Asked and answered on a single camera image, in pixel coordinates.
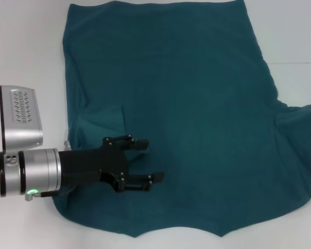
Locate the blue shirt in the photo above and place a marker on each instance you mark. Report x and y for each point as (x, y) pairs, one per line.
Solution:
(184, 90)

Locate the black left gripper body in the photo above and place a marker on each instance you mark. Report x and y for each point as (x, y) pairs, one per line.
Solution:
(93, 166)

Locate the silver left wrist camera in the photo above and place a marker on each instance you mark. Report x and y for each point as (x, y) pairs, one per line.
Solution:
(20, 116)

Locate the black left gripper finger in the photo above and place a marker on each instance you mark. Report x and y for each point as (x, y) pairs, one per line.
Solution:
(140, 181)
(137, 144)

